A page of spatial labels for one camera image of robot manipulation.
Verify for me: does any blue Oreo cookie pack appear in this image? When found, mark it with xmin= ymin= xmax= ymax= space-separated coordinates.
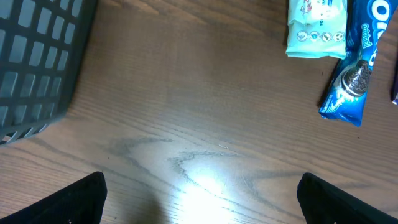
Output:
xmin=319 ymin=0 xmax=397 ymax=126

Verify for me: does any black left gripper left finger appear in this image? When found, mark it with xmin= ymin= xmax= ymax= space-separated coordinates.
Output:
xmin=1 ymin=172 xmax=107 ymax=224

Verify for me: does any grey plastic shopping basket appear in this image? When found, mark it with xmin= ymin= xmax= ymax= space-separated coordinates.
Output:
xmin=1 ymin=0 xmax=98 ymax=146

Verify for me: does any red purple tissue pack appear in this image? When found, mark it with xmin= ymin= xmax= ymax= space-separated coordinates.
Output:
xmin=391 ymin=65 xmax=398 ymax=105

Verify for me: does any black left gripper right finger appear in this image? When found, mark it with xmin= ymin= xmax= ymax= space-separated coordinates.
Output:
xmin=297 ymin=172 xmax=397 ymax=224

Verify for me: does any mint green snack pack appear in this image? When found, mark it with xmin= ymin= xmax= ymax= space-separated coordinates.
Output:
xmin=285 ymin=0 xmax=348 ymax=59

